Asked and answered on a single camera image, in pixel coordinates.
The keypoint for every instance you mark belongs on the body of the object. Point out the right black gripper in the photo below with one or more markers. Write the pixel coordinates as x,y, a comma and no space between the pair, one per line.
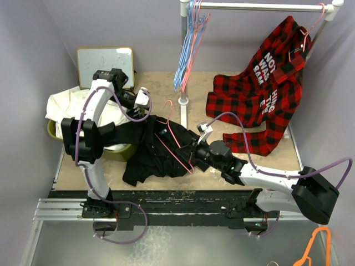
185,152

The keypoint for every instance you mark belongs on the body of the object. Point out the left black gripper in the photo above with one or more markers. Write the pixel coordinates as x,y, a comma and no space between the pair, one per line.
132,107

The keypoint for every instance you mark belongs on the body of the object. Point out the pink wire hanger taken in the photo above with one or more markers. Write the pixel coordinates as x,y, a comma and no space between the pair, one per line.
190,170

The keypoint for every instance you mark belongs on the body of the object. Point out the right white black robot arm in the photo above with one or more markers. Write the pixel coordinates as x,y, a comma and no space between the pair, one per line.
305,192

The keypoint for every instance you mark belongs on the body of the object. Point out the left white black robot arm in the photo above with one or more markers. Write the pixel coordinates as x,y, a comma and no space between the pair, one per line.
84,140

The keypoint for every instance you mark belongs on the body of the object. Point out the red black plaid shirt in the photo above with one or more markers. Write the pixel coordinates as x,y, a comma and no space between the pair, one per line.
267,92

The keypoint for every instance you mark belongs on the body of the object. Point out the pink hanger holding plaid shirt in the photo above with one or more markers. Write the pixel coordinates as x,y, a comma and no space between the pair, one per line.
328,13

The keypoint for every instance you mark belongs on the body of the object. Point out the olive green laundry basket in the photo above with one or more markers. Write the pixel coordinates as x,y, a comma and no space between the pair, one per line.
114,152

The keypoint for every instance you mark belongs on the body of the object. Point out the small whiteboard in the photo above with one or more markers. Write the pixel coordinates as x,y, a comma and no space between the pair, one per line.
89,60

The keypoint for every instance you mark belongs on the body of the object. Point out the white cloth in basket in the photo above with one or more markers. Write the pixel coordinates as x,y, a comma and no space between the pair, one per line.
69,103

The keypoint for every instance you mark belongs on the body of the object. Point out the white metal clothes rack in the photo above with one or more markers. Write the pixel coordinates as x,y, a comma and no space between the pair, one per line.
192,30

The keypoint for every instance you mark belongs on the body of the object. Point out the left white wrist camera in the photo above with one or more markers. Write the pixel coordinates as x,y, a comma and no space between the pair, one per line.
142,99

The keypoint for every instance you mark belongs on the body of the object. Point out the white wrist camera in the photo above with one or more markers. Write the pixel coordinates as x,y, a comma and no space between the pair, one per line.
205,131
142,99

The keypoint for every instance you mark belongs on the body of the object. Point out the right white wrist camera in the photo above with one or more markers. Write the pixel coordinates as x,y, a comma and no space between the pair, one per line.
205,131

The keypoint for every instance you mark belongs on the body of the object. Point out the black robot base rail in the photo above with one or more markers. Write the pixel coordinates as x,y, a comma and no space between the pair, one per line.
201,208

